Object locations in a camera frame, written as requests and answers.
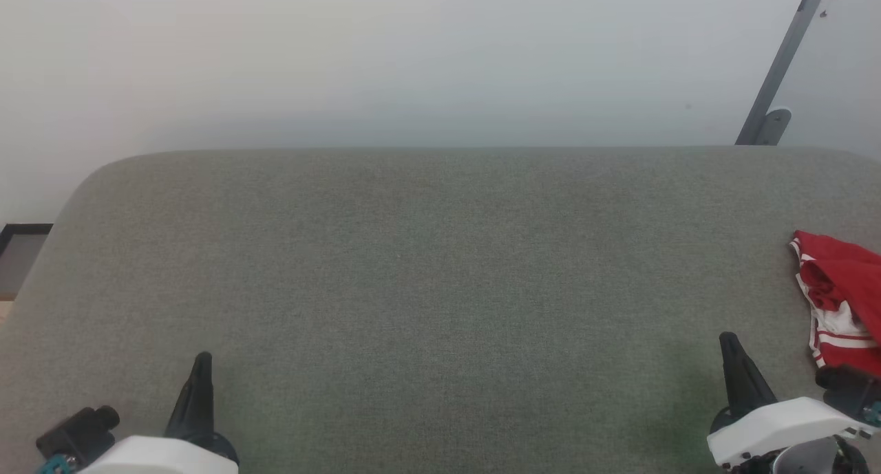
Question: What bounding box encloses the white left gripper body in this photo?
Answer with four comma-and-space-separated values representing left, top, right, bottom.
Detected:
77, 429, 240, 474

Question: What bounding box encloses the grey rounded bracket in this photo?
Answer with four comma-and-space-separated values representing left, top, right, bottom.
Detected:
757, 107, 793, 147

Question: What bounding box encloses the black framed panel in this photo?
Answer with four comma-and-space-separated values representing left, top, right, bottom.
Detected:
0, 223, 54, 301

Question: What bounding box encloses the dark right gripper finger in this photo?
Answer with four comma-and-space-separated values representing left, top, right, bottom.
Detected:
718, 331, 780, 421

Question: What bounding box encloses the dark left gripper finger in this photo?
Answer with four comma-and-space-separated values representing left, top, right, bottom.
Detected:
164, 352, 216, 442

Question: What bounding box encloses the grey fabric sofa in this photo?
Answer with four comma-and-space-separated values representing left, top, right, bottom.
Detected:
0, 145, 881, 474

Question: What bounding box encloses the grey slanted metal bar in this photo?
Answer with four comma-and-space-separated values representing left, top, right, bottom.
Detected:
734, 0, 834, 147

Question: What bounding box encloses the red garment with white trim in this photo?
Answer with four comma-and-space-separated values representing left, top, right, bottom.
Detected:
788, 229, 881, 380

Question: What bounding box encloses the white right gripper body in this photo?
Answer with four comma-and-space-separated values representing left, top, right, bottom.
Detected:
706, 394, 881, 470

